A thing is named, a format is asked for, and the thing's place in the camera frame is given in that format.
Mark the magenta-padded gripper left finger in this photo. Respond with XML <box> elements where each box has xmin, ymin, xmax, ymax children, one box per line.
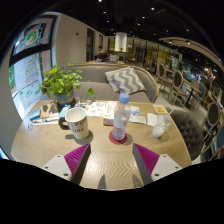
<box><xmin>41</xmin><ymin>143</ymin><xmax>92</xmax><ymax>186</ymax></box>

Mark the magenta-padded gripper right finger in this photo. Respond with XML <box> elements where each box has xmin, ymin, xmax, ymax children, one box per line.
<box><xmin>132</xmin><ymin>143</ymin><xmax>184</xmax><ymax>186</ymax></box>

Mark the clear blue-capped water bottle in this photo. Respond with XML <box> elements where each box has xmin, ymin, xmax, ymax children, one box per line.
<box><xmin>111</xmin><ymin>92</ymin><xmax>132</xmax><ymax>142</ymax></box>

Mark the clear plastic cup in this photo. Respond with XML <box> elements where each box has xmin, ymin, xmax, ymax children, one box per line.
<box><xmin>151</xmin><ymin>108</ymin><xmax>175</xmax><ymax>139</ymax></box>

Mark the flat round red coaster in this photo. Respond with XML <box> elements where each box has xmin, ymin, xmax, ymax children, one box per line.
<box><xmin>108</xmin><ymin>130</ymin><xmax>129</xmax><ymax>146</ymax></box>

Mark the white napkin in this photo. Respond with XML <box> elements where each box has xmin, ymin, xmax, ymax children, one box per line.
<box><xmin>146</xmin><ymin>112</ymin><xmax>158</xmax><ymax>128</ymax></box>

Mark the white leaflet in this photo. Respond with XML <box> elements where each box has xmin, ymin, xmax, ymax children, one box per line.
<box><xmin>128</xmin><ymin>105</ymin><xmax>148</xmax><ymax>125</ymax></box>

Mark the grey tufted chair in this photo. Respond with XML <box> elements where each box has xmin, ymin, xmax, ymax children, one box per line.
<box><xmin>169</xmin><ymin>109</ymin><xmax>205</xmax><ymax>162</ymax></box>

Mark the small light blue carton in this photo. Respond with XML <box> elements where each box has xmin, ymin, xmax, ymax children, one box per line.
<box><xmin>59</xmin><ymin>104</ymin><xmax>72</xmax><ymax>118</ymax></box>

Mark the yellow square card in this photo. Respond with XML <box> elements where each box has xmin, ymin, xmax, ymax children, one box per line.
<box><xmin>152</xmin><ymin>104</ymin><xmax>168</xmax><ymax>115</ymax></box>

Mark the printed paper sheet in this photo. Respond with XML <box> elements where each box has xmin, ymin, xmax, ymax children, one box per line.
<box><xmin>79</xmin><ymin>100</ymin><xmax>108</xmax><ymax>118</ymax></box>

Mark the pill blister pack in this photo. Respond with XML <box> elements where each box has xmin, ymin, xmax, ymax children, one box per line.
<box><xmin>25</xmin><ymin>121</ymin><xmax>35</xmax><ymax>133</ymax></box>

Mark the blue card pack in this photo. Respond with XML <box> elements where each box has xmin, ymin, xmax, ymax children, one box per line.
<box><xmin>29</xmin><ymin>109</ymin><xmax>42</xmax><ymax>122</ymax></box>

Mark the grey curved sofa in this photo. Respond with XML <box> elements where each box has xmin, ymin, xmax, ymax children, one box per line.
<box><xmin>64</xmin><ymin>62</ymin><xmax>160</xmax><ymax>104</ymax></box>

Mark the green potted plant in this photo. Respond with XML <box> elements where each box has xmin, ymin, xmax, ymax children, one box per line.
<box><xmin>39</xmin><ymin>63</ymin><xmax>95</xmax><ymax>113</ymax></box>

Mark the grey white chevron cushion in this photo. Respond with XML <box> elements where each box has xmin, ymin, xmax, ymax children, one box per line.
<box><xmin>104</xmin><ymin>65</ymin><xmax>147</xmax><ymax>94</ymax></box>

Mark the group of dining chairs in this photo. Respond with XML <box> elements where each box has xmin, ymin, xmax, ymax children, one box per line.
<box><xmin>154</xmin><ymin>61</ymin><xmax>224</xmax><ymax>158</ymax></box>

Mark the christmas tree window decal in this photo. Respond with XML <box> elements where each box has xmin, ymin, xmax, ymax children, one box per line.
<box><xmin>24</xmin><ymin>56</ymin><xmax>41</xmax><ymax>84</ymax></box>

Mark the person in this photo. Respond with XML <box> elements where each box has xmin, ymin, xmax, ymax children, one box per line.
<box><xmin>94</xmin><ymin>49</ymin><xmax>111</xmax><ymax>64</ymax></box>

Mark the round food window poster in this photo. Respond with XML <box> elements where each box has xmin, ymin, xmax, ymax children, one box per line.
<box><xmin>23</xmin><ymin>26</ymin><xmax>41</xmax><ymax>46</ymax></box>

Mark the group of ceiling lights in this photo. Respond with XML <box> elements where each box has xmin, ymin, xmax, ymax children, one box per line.
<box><xmin>96</xmin><ymin>0</ymin><xmax>193</xmax><ymax>44</ymax></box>

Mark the white mug with black handle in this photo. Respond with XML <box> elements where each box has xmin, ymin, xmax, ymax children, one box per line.
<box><xmin>58</xmin><ymin>106</ymin><xmax>90</xmax><ymax>140</ymax></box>

